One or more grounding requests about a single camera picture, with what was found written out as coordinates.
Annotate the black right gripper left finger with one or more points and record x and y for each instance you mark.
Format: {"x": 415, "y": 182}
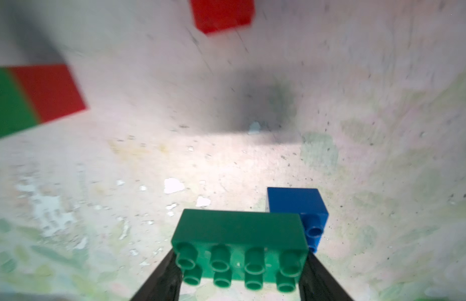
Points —
{"x": 164, "y": 283}

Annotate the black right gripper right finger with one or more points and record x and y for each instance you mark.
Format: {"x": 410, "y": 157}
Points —
{"x": 317, "y": 284}

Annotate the green long lego brick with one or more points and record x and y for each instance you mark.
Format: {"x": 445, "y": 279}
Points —
{"x": 250, "y": 247}

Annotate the blue small lego brick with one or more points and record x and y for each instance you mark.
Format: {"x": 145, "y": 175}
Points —
{"x": 308, "y": 203}

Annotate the red lego brick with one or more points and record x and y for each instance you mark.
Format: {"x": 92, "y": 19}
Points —
{"x": 212, "y": 16}
{"x": 50, "y": 89}

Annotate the green square lego brick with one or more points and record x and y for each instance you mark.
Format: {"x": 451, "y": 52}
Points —
{"x": 16, "y": 113}

